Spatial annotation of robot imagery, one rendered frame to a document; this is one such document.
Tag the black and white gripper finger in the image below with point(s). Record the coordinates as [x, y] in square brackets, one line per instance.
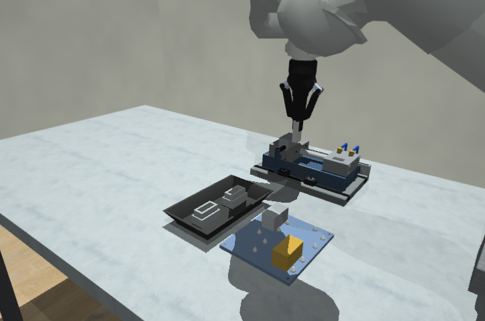
[304, 112]
[291, 107]

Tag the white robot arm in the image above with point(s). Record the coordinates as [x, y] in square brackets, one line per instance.
[453, 31]

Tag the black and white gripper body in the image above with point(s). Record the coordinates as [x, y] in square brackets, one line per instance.
[305, 71]

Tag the yellow rectangular block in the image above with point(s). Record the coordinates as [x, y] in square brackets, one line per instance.
[287, 253]

